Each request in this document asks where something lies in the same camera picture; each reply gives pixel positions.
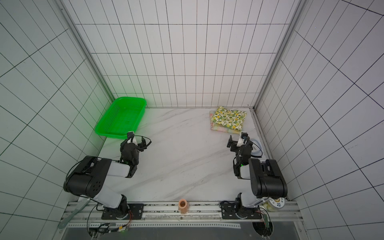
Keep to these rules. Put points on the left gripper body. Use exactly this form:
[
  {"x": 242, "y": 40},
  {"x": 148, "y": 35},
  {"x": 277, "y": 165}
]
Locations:
[{"x": 132, "y": 144}]

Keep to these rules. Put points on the green lemon print skirt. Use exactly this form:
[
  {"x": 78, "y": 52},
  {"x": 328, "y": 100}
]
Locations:
[{"x": 231, "y": 119}]

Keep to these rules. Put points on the pastel floral skirt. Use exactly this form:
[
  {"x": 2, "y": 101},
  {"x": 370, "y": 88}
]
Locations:
[{"x": 220, "y": 128}]

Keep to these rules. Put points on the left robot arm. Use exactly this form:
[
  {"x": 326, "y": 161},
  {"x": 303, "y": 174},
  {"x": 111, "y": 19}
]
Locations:
[{"x": 87, "y": 178}]

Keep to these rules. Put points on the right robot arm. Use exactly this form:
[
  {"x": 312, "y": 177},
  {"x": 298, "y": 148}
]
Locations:
[{"x": 265, "y": 177}]

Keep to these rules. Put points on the blue rimmed container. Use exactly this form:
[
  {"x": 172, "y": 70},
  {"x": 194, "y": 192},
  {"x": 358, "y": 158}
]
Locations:
[{"x": 257, "y": 148}]

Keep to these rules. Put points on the green plastic basket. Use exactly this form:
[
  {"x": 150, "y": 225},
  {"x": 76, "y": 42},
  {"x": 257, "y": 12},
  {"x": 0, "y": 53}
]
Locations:
[{"x": 124, "y": 115}]

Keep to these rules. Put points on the right electronics board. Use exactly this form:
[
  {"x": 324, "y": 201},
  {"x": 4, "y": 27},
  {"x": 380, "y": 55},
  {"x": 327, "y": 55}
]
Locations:
[{"x": 264, "y": 228}]

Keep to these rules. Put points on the electronics board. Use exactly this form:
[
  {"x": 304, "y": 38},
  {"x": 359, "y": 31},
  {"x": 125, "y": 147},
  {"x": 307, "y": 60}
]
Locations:
[
  {"x": 264, "y": 228},
  {"x": 105, "y": 228}
]

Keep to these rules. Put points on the left electronics board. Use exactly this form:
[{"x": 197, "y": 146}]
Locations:
[{"x": 105, "y": 228}]

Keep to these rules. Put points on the translucent green strip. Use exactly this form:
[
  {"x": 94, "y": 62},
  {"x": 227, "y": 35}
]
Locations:
[{"x": 80, "y": 206}]

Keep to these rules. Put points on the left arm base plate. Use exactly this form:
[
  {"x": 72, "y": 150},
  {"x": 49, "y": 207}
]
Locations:
[{"x": 131, "y": 211}]

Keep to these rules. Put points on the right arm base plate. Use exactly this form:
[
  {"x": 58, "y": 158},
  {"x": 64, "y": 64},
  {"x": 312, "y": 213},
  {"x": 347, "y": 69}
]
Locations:
[{"x": 235, "y": 211}]

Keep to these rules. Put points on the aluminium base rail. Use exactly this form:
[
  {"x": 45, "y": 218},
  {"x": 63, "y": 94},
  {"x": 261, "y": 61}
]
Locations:
[{"x": 166, "y": 214}]

